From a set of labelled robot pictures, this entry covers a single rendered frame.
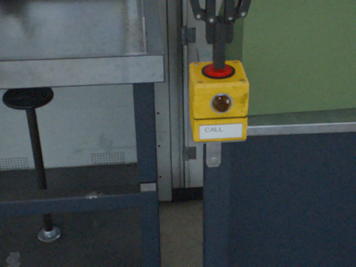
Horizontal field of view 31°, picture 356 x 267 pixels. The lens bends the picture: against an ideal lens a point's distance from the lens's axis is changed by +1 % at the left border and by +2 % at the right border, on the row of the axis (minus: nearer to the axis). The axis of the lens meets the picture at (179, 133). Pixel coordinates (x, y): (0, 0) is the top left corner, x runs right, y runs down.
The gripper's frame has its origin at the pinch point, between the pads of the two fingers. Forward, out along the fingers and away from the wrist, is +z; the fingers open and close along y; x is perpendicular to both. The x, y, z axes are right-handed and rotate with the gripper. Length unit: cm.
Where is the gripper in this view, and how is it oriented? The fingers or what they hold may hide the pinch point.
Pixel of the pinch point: (218, 42)
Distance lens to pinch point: 93.3
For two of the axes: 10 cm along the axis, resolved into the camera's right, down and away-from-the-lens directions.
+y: -10.0, 0.5, -0.6
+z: 0.2, 8.5, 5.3
